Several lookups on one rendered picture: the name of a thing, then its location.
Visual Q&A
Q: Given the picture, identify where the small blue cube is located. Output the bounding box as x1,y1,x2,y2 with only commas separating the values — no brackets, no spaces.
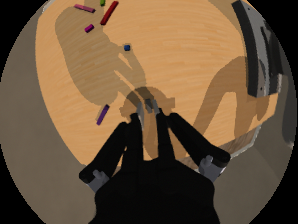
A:
124,45,130,51

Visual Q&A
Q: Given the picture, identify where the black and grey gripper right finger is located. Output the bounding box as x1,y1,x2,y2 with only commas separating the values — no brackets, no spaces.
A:
152,99,231,196

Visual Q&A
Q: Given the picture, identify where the dark red rod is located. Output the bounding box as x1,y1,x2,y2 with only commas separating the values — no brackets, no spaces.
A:
100,1,119,25

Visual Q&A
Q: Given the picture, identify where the pink rod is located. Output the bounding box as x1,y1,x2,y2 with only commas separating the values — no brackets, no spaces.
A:
74,4,96,13

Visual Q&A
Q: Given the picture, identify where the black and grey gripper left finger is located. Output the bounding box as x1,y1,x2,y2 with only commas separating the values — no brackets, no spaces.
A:
79,102,144,198

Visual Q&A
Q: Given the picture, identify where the purple rod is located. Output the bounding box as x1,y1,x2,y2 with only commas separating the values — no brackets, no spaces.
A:
96,104,110,125

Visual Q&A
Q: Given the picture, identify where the small magenta block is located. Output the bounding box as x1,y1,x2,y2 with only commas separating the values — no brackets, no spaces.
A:
85,24,94,33

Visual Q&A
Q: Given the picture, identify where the dark grey rod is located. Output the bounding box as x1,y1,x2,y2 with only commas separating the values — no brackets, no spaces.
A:
146,98,153,113

